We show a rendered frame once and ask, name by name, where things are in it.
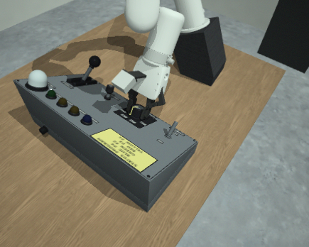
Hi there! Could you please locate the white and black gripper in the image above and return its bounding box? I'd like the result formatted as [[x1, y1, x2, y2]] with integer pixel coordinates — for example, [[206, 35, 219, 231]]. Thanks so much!
[[126, 55, 170, 120]]

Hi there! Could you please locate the grey control console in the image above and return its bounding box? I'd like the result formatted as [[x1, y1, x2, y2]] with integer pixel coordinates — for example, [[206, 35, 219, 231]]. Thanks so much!
[[13, 55, 198, 213]]

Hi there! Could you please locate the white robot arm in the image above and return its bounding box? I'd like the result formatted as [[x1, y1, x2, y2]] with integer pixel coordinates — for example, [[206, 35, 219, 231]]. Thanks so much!
[[112, 0, 210, 94]]

